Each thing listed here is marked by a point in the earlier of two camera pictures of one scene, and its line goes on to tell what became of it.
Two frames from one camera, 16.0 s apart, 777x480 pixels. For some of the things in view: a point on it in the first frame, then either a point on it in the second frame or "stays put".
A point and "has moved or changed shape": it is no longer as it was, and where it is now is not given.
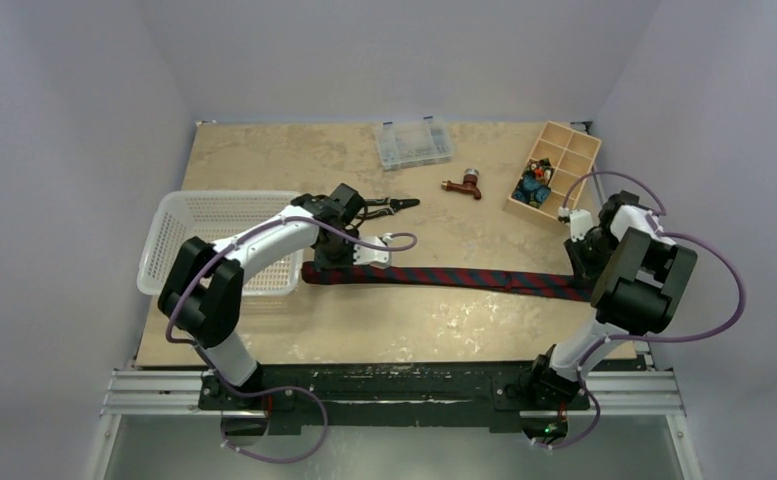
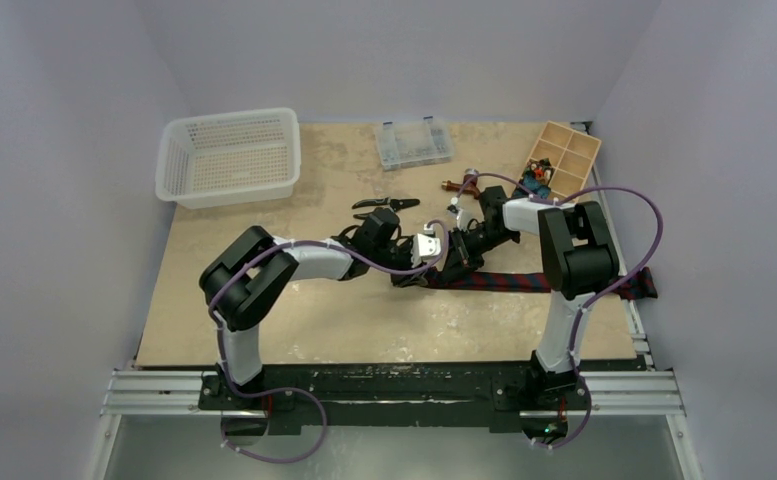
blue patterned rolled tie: (532, 191) stays put
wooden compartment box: (572, 154) stays put
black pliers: (396, 205) stays put
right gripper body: (583, 266) -> (461, 249)
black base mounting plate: (493, 393) stays put
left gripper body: (339, 253) -> (399, 257)
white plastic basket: (216, 215) -> (228, 158)
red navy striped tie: (550, 285) has moved or changed shape
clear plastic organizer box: (414, 142) stays put
